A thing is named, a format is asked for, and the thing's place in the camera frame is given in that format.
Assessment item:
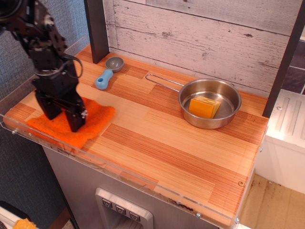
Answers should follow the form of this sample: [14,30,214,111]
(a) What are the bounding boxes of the grey cabinet with dispenser panel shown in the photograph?
[43,147,216,229]

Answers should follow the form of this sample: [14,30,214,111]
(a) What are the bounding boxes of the dark right upright post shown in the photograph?
[262,0,305,118]

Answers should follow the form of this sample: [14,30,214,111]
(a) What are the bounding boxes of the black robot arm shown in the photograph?
[0,0,87,132]

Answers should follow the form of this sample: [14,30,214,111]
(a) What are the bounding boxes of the dark left upright post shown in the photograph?
[84,0,109,63]

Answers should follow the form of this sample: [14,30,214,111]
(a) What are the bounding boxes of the orange knitted cloth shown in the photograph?
[26,98,115,149]

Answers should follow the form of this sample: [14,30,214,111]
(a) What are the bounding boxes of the dark upright post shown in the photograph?
[84,0,109,63]
[262,0,305,118]

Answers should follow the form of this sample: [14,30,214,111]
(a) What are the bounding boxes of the blue handled grey scoop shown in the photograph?
[95,57,124,90]

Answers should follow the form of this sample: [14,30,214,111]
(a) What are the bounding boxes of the steel pan with wire handle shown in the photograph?
[145,74,242,129]

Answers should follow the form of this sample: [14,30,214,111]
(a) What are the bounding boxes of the yellow cheese wedge block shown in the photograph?
[189,96,221,119]

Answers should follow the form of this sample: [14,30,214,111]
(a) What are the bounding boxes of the yellow object bottom left corner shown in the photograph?
[13,219,37,229]

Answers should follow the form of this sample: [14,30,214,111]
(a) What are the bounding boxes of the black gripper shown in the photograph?
[32,72,86,132]

